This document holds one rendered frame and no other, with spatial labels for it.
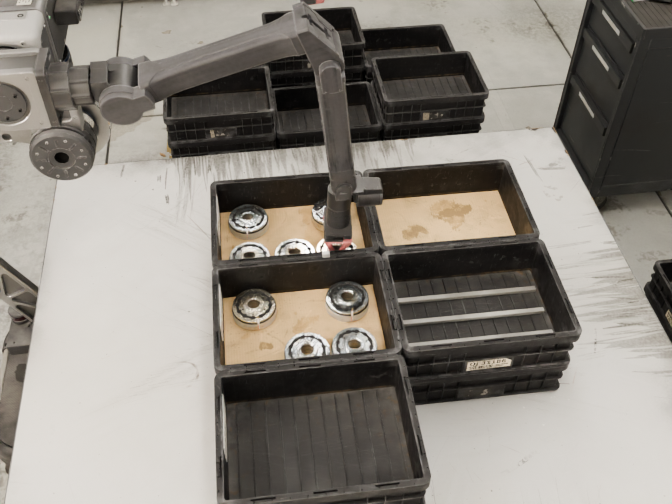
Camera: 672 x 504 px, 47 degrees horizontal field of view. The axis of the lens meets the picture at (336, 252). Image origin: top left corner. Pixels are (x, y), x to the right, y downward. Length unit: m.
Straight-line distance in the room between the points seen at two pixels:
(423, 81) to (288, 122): 0.57
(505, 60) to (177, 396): 2.93
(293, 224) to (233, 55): 0.74
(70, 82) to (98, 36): 3.10
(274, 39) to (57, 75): 0.39
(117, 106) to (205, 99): 1.65
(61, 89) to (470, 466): 1.14
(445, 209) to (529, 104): 1.95
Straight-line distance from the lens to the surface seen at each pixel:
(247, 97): 3.08
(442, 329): 1.83
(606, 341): 2.07
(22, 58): 1.51
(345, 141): 1.61
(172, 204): 2.33
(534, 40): 4.51
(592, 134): 3.30
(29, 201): 3.56
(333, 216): 1.81
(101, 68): 1.49
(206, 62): 1.42
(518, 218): 2.04
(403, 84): 3.15
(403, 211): 2.08
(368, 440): 1.65
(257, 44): 1.39
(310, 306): 1.85
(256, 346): 1.78
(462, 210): 2.11
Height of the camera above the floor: 2.26
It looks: 47 degrees down
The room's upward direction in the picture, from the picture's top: 1 degrees clockwise
